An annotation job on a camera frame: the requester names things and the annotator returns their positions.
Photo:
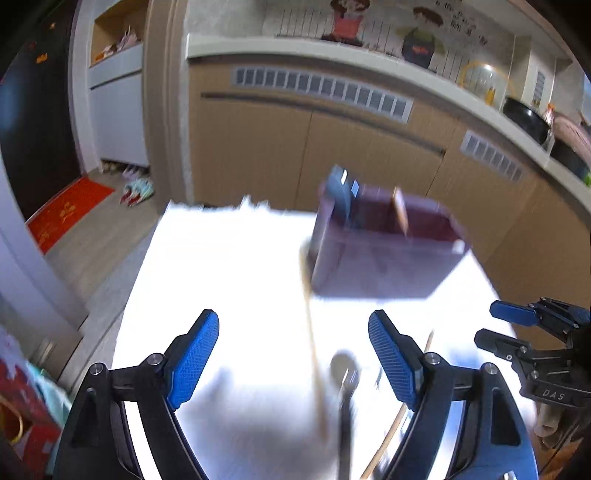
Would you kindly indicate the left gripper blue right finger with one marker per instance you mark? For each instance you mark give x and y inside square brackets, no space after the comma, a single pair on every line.
[400,358]

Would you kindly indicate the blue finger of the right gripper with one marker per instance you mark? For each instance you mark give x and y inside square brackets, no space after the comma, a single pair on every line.
[516,314]
[513,350]

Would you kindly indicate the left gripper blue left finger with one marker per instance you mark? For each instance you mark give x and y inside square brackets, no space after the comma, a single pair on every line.
[187,356]

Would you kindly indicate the black plastic spoon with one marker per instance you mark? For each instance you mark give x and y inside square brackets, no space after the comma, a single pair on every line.
[346,376]

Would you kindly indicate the black spatula wooden handle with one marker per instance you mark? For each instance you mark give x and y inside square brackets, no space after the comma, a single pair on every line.
[380,418]

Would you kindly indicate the wooden chopstick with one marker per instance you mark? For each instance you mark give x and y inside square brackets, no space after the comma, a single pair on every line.
[321,411]

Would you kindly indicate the brown wooden spoon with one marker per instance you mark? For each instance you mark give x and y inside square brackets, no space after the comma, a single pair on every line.
[400,209]

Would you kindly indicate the blue grey plastic spoon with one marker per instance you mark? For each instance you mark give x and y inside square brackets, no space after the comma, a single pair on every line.
[343,188]

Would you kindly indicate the white textured table cloth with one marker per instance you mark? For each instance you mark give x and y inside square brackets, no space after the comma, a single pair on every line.
[252,415]

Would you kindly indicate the dark purple utensil caddy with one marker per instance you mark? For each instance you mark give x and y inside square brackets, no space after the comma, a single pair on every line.
[374,258]

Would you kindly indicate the teal plastic bag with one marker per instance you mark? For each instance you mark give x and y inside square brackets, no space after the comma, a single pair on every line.
[50,402]

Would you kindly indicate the red yellow gift bag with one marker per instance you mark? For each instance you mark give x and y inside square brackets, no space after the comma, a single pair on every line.
[26,422]

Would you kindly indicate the pair of slippers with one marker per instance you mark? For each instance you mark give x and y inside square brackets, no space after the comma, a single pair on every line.
[137,191]

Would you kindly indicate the black cooking pot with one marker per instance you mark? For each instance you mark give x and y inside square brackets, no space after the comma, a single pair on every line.
[527,119]

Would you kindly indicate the red door mat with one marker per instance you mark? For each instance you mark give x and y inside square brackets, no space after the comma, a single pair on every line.
[54,219]

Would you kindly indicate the pink striped bowl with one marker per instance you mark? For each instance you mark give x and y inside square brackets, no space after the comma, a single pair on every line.
[573,135]

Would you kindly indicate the yellow rimmed glass lid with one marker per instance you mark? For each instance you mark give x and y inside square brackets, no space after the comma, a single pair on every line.
[486,82]

